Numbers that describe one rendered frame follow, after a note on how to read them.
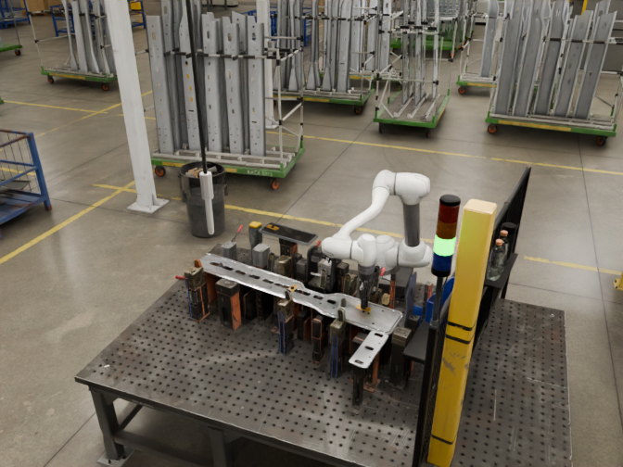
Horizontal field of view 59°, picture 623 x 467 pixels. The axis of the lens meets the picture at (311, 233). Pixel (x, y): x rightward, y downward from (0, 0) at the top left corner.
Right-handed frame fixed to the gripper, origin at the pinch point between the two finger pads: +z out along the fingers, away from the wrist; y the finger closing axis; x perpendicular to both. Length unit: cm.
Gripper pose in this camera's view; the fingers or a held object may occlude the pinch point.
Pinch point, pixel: (364, 302)
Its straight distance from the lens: 306.1
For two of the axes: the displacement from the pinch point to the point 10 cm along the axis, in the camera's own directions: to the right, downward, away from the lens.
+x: 8.7, 2.3, -4.4
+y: -4.9, 4.1, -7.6
